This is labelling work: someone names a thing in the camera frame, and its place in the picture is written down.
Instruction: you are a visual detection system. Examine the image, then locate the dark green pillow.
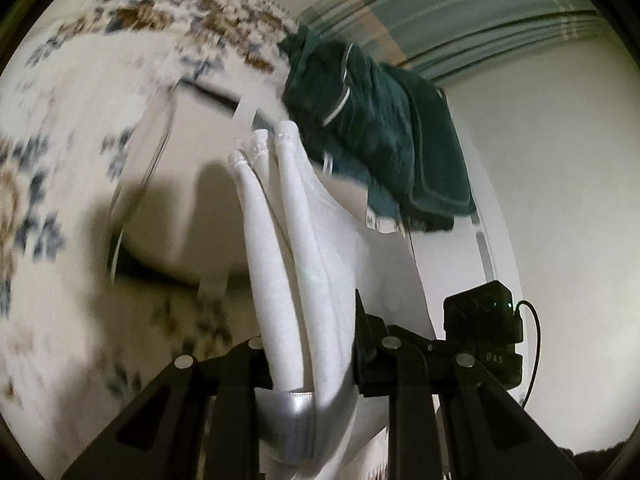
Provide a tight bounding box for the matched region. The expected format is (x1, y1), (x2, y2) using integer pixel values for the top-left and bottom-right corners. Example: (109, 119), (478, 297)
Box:
(407, 80), (478, 233)

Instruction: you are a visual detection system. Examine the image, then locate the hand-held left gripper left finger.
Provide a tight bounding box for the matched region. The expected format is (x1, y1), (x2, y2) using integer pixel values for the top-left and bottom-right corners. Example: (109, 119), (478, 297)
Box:
(62, 337), (275, 480)

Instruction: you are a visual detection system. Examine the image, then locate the white headboard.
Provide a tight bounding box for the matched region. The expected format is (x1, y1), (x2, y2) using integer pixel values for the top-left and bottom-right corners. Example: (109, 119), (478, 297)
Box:
(450, 125), (526, 411)

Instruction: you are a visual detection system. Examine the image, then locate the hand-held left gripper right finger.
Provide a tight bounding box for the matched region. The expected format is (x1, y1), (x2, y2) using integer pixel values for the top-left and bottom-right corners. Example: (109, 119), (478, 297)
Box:
(352, 289), (583, 480)

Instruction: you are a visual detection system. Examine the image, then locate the black camera cable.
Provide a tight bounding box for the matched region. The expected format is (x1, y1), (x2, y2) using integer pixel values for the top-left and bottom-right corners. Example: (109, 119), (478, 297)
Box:
(517, 300), (542, 406)

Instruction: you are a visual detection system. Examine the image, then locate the dark green blanket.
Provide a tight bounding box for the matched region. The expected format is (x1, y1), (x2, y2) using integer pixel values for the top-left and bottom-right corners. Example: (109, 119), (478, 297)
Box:
(277, 25), (451, 233)

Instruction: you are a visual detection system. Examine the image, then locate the white t-shirt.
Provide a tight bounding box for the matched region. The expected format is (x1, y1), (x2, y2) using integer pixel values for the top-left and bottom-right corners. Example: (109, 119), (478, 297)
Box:
(227, 120), (443, 480)

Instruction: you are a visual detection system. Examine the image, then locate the beige tank top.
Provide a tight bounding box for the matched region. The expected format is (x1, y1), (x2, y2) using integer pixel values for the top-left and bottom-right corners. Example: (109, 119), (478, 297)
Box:
(107, 87), (281, 293)

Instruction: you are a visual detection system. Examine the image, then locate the green striped curtain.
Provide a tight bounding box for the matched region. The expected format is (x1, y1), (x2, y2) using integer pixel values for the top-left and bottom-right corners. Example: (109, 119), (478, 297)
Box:
(295, 0), (621, 83)

